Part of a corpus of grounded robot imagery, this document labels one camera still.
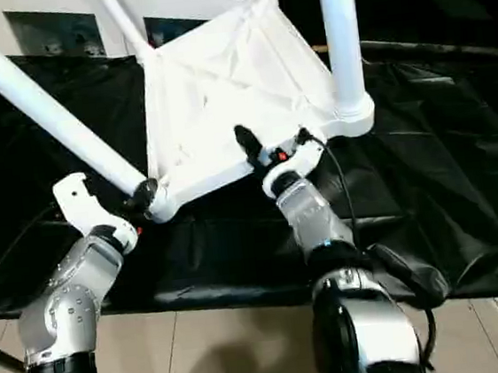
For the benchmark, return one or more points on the white plastic table top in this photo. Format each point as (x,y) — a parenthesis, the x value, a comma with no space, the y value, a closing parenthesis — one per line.
(223,109)

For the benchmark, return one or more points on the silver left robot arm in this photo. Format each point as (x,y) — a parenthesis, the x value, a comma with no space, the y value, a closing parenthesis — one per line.
(76,280)

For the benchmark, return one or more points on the black work mat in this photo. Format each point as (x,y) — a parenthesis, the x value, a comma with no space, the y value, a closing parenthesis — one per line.
(408,178)

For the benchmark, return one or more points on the small gold tag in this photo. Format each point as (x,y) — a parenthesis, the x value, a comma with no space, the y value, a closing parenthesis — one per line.
(320,48)

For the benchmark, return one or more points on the white glass-door cabinet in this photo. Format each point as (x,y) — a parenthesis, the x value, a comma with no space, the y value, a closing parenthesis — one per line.
(189,1)

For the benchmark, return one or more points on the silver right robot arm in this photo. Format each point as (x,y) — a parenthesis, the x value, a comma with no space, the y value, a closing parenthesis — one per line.
(314,215)

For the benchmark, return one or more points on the black folding table frame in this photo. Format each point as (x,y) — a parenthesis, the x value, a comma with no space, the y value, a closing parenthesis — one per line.
(2,357)

